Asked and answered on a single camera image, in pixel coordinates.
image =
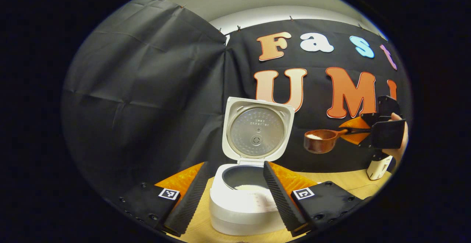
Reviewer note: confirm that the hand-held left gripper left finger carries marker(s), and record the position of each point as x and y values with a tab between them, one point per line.
191	199

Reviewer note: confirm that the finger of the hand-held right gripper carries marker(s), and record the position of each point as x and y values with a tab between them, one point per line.
388	134
388	107

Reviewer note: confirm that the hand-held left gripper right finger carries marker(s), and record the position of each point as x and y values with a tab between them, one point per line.
281	199

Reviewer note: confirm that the white rice cooker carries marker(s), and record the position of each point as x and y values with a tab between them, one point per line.
239	210

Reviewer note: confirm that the brown wooden spoon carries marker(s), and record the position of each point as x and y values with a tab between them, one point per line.
322	145

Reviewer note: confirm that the white toaster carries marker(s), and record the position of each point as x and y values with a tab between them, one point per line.
378	169

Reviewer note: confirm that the black backdrop cloth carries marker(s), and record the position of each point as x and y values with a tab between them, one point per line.
128	107

